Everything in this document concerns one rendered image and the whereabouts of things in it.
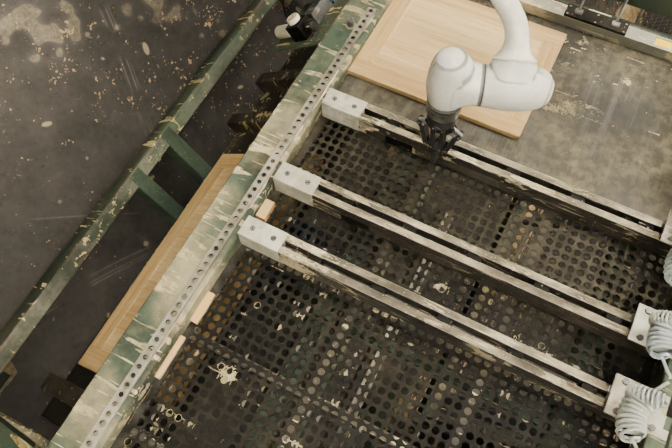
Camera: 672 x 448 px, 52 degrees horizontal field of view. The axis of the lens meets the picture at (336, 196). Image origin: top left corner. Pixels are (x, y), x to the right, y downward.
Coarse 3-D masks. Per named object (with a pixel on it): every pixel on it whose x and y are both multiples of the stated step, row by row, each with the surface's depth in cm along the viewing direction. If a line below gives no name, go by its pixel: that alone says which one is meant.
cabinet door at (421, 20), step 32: (416, 0) 229; (448, 0) 228; (384, 32) 222; (416, 32) 222; (448, 32) 222; (480, 32) 221; (544, 32) 220; (352, 64) 216; (384, 64) 216; (416, 64) 216; (544, 64) 214; (416, 96) 210; (512, 128) 203
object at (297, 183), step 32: (288, 192) 195; (320, 192) 189; (352, 192) 189; (352, 224) 192; (384, 224) 184; (416, 224) 183; (448, 256) 179; (480, 256) 179; (512, 288) 176; (544, 288) 174; (576, 320) 173; (608, 320) 169; (640, 320) 165; (640, 352) 171
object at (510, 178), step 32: (352, 96) 204; (384, 128) 198; (416, 128) 198; (448, 160) 196; (480, 160) 195; (512, 192) 194; (544, 192) 187; (576, 192) 186; (608, 224) 184; (640, 224) 182
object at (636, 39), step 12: (528, 0) 224; (540, 0) 224; (552, 0) 224; (528, 12) 226; (540, 12) 224; (552, 12) 221; (564, 24) 223; (576, 24) 221; (588, 24) 218; (600, 36) 220; (612, 36) 218; (624, 36) 216; (636, 36) 215; (648, 36) 215; (660, 36) 215; (636, 48) 217; (648, 48) 215; (660, 48) 213
